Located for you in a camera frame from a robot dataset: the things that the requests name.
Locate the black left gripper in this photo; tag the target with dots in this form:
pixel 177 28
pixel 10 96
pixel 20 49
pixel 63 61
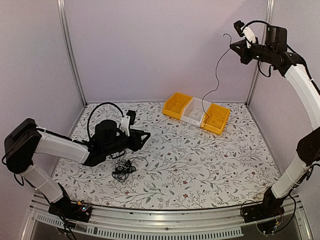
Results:
pixel 135 135

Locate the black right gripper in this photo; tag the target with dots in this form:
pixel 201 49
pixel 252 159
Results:
pixel 242 52

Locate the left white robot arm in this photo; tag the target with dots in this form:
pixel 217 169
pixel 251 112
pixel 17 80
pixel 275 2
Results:
pixel 28 139

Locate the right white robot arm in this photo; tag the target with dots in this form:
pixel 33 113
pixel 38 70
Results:
pixel 287 110

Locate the left yellow plastic bin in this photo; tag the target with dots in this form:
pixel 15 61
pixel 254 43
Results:
pixel 175 105

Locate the yellow plastic bin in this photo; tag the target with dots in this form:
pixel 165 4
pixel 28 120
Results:
pixel 215 119
pixel 175 105

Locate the white translucent plastic bin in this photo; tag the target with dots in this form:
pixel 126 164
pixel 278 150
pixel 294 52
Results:
pixel 194 112

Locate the right yellow plastic bin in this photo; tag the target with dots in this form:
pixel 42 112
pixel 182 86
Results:
pixel 215 119

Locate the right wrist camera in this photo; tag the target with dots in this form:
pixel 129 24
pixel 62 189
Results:
pixel 245 32

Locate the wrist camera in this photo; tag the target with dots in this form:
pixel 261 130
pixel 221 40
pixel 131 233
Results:
pixel 127 121
pixel 245 32

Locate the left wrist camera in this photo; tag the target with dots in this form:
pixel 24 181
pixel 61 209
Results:
pixel 127 121

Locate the right aluminium frame post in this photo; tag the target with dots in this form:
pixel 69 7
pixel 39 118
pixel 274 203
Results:
pixel 260 49

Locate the aluminium frame post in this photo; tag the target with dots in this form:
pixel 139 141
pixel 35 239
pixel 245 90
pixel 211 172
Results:
pixel 61 7
pixel 260 49

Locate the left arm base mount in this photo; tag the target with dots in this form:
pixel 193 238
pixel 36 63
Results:
pixel 79 211

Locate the aluminium front rail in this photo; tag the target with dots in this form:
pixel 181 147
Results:
pixel 222 223

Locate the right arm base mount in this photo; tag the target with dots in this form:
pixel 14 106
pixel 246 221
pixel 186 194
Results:
pixel 270 212

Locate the left aluminium frame post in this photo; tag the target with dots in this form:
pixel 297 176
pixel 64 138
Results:
pixel 61 7

